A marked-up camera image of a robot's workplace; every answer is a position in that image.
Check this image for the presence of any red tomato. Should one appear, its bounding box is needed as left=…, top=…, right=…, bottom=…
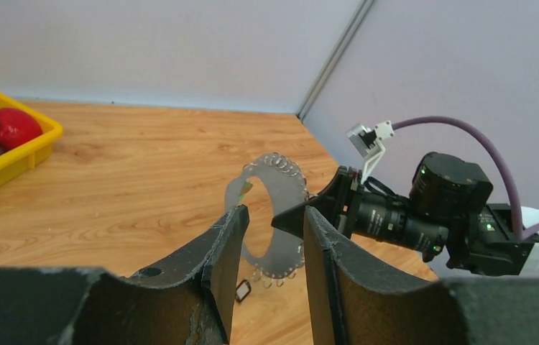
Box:
left=0, top=108, right=43, bottom=150

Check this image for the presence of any yellow plastic basket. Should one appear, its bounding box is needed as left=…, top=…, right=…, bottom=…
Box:
left=0, top=92, right=63, bottom=187

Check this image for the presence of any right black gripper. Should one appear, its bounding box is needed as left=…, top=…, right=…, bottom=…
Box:
left=271, top=165, right=363, bottom=239

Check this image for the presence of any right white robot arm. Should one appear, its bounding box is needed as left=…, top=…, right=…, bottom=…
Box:
left=272, top=152, right=539, bottom=277

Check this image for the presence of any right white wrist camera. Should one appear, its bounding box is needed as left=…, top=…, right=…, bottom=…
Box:
left=346, top=121, right=395, bottom=182

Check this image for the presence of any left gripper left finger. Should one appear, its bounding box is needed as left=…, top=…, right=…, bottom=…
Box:
left=0, top=206, right=249, bottom=344

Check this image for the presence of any large keyring with small rings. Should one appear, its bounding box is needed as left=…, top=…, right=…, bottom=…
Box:
left=224, top=152, right=310, bottom=289

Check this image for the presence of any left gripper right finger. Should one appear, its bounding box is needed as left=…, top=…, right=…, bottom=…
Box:
left=303, top=206, right=539, bottom=344

